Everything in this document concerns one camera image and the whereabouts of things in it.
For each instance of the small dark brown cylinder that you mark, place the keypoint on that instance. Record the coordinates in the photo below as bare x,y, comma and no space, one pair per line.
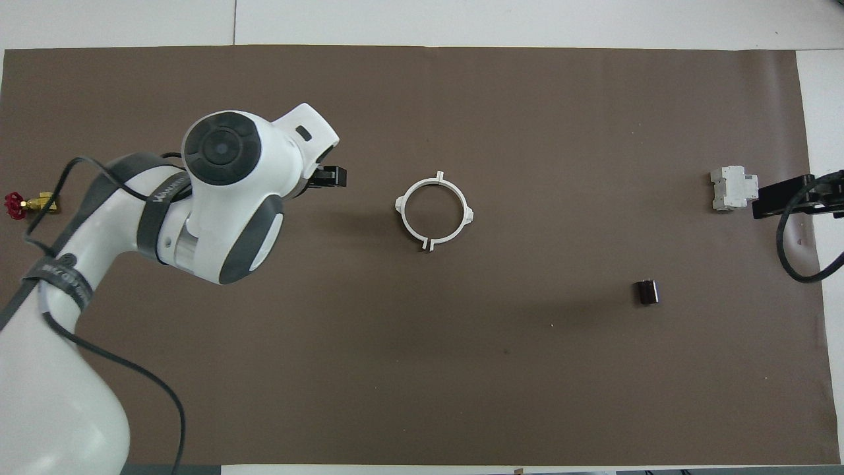
647,293

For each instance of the white circuit breaker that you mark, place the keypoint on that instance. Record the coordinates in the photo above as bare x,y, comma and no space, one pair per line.
730,188

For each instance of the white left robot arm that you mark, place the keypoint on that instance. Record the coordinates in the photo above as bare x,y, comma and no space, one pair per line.
66,369

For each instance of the brown table mat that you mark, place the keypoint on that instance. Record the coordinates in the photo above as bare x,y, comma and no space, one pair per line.
461,369

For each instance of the white half pipe clamp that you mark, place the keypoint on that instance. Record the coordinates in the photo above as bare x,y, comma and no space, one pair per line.
403,214
461,201

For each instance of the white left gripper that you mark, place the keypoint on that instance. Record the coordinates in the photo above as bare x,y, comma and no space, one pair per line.
310,135

